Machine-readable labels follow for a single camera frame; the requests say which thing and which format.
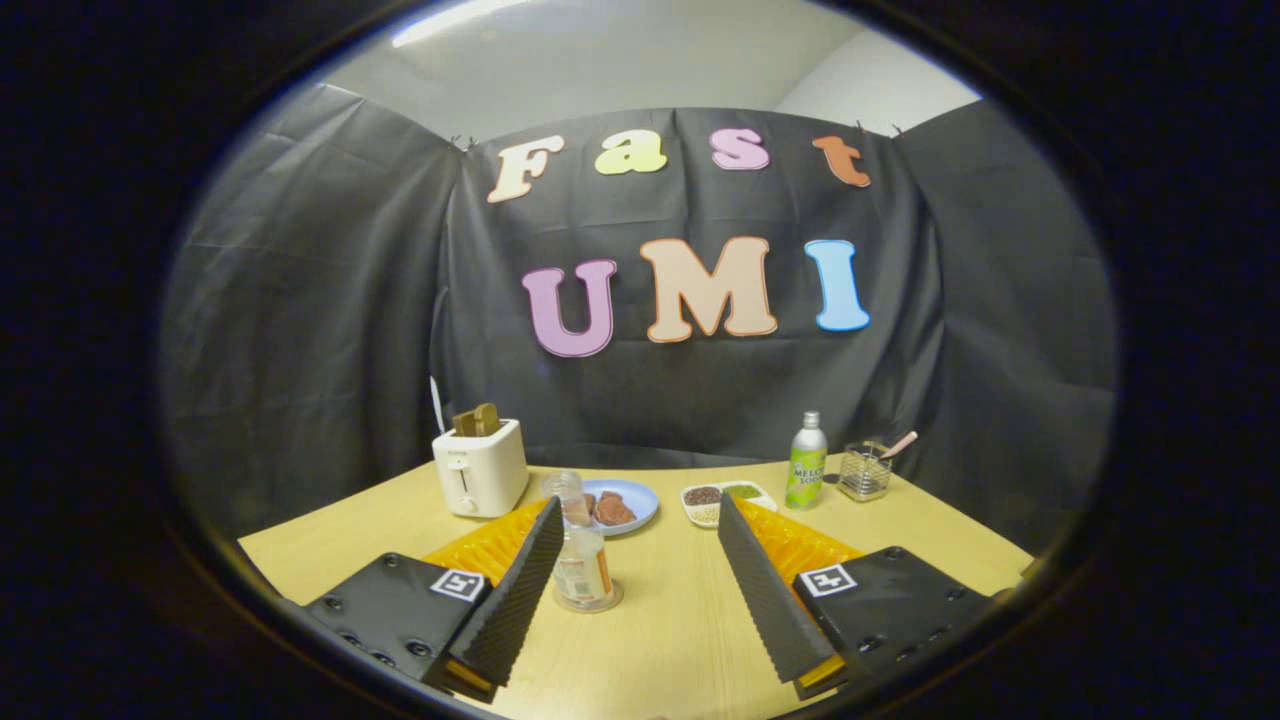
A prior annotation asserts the blue plate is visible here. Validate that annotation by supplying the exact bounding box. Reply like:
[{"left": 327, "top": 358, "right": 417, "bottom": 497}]
[{"left": 580, "top": 479, "right": 660, "bottom": 537}]

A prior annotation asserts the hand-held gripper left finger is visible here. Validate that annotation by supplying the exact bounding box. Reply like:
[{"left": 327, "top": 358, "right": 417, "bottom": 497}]
[{"left": 300, "top": 495, "right": 566, "bottom": 701}]

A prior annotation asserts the wire mesh holder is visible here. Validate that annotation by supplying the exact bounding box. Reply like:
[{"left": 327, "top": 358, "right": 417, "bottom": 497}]
[{"left": 838, "top": 441, "right": 893, "bottom": 503}]

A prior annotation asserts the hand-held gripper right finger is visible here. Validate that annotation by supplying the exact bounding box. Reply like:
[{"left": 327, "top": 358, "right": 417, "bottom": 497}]
[{"left": 717, "top": 492, "right": 1013, "bottom": 701}]

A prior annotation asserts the clear juice bottle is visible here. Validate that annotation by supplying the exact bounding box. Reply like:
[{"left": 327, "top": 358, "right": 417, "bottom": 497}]
[{"left": 541, "top": 470, "right": 618, "bottom": 611}]

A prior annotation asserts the white toaster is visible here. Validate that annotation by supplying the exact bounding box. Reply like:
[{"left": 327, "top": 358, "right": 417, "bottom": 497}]
[{"left": 432, "top": 418, "right": 530, "bottom": 519}]

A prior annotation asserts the wooden table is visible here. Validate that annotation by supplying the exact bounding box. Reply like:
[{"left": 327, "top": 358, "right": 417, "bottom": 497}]
[{"left": 238, "top": 458, "right": 1046, "bottom": 720}]

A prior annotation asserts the white divided tray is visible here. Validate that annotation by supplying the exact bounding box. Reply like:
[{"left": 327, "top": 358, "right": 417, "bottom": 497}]
[{"left": 681, "top": 481, "right": 778, "bottom": 529}]

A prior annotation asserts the round printed coaster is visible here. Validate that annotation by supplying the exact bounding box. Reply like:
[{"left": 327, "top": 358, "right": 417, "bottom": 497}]
[{"left": 553, "top": 578, "right": 625, "bottom": 614}]

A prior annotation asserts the green soda bottle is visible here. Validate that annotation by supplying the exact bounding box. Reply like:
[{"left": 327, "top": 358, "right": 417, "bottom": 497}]
[{"left": 785, "top": 411, "right": 829, "bottom": 511}]

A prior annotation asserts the black backdrop cloth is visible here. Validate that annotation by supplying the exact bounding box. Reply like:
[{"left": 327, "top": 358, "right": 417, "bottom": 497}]
[{"left": 160, "top": 82, "right": 1116, "bottom": 556}]

